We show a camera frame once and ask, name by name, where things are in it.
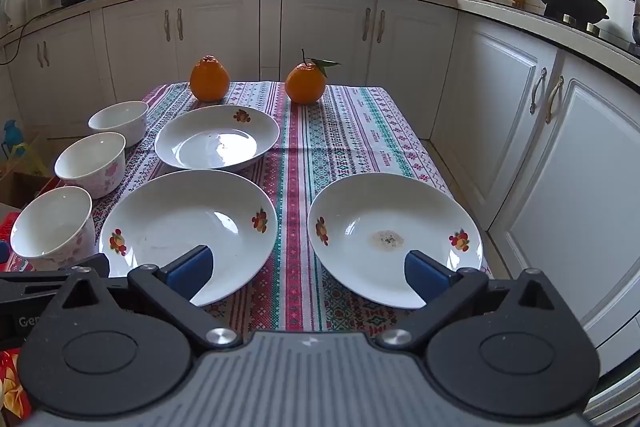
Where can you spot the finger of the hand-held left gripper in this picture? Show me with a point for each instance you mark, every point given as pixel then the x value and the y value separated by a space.
pixel 100 264

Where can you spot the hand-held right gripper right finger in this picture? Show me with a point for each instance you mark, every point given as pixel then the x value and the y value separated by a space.
pixel 425 277

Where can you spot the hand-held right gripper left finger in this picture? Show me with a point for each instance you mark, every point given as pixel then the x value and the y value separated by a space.
pixel 190 272

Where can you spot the white bowl pink floral print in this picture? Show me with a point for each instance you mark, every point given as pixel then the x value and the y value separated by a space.
pixel 92 164
pixel 52 227
pixel 120 119

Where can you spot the stained white plate fruit print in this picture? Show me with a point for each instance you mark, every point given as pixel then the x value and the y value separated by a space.
pixel 390 207

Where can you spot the red gift box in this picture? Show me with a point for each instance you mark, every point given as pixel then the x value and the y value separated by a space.
pixel 10 382

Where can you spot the cardboard box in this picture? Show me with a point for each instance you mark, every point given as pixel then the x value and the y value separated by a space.
pixel 20 189

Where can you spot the blue jug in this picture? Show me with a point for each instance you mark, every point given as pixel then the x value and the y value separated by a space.
pixel 12 134

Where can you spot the patterned striped tablecloth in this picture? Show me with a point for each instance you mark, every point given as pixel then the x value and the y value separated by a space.
pixel 330 147

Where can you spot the orange without leaf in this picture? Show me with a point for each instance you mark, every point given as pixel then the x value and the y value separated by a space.
pixel 210 82

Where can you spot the orange with stem and leaf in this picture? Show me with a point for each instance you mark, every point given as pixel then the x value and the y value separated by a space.
pixel 305 84

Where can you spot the white electric kettle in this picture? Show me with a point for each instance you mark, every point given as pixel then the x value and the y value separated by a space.
pixel 12 9

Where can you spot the white kitchen cabinets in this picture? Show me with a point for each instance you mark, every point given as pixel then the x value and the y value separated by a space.
pixel 320 22

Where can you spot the black gas stove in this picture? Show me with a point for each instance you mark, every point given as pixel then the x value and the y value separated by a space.
pixel 615 34

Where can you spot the steel pot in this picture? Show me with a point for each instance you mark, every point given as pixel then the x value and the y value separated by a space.
pixel 635 17

